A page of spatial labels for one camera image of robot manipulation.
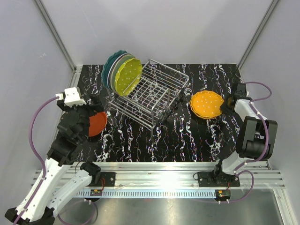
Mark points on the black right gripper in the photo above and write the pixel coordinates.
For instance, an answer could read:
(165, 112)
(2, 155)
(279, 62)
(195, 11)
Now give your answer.
(229, 111)

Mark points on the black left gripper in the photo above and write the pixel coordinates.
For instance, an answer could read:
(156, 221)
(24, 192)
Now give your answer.
(97, 107)

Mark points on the orange dotted scalloped plate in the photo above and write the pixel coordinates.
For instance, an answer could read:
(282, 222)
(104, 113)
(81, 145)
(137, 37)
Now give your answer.
(207, 103)

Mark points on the white plate green rim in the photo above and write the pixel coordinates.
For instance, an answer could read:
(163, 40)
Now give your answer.
(112, 67)

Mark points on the teal scalloped plate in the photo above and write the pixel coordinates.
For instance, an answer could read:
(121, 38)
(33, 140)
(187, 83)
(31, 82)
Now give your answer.
(107, 66)

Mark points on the lime green dotted plate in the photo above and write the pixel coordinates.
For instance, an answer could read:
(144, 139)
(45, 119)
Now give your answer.
(128, 76)

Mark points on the light green flower plate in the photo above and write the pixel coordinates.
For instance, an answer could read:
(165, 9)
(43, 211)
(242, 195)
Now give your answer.
(116, 68)

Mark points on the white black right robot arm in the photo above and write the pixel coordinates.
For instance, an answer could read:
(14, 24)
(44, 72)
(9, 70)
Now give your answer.
(256, 138)

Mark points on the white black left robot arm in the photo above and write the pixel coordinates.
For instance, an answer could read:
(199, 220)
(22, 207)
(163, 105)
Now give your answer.
(43, 203)

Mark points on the orange round plastic plate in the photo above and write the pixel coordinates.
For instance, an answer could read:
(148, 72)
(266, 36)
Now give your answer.
(97, 124)

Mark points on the left small circuit board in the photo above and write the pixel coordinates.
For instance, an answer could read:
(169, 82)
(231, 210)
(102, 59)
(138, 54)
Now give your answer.
(96, 192)

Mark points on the small circuit board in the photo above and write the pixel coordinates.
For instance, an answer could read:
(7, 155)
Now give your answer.
(224, 194)
(96, 192)

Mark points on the right small circuit board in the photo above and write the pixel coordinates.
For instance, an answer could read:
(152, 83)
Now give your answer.
(224, 194)

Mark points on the aluminium frame rail left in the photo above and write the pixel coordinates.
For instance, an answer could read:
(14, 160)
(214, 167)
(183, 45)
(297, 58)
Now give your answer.
(76, 70)

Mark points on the silver wire dish rack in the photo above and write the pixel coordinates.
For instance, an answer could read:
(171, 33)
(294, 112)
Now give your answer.
(151, 102)

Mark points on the aluminium frame post right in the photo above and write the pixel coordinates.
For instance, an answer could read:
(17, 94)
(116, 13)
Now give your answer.
(262, 25)

